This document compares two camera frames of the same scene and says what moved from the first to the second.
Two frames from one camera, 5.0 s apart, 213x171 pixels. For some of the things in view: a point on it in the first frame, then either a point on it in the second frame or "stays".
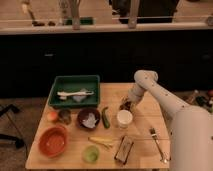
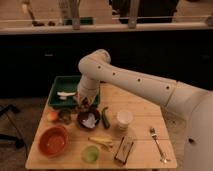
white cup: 124,117 stays
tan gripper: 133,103 → 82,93
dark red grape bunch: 125,106 → 84,107
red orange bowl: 53,141 stays
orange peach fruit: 52,116 stays
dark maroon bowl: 83,115 stays
